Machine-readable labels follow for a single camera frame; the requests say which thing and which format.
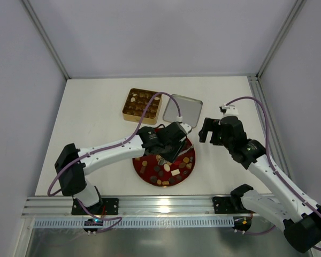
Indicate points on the silver tin lid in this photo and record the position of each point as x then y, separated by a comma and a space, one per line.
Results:
190, 110

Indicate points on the gold chocolate tin box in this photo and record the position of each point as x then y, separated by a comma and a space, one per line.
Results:
132, 111

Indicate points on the dark round chocolate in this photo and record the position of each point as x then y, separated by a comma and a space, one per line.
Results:
157, 168

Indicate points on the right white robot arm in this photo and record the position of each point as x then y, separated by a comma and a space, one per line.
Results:
296, 214

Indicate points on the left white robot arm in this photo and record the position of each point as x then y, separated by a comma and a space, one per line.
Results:
74, 164

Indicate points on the red round plate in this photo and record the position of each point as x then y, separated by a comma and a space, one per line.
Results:
153, 170

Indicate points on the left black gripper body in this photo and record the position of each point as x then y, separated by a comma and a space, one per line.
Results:
175, 149

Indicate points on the tan ridged chocolate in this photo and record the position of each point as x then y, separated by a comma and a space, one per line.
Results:
186, 160

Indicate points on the aluminium mounting rail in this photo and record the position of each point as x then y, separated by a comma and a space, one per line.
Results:
131, 205

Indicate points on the silver metal tongs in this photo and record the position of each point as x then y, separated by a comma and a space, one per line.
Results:
184, 150

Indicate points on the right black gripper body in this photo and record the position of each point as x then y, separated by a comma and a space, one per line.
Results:
211, 129

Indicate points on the white rectangular chocolate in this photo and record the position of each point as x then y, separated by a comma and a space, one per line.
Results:
175, 172

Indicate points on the slotted cable duct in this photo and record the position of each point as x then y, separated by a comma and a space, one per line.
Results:
135, 222

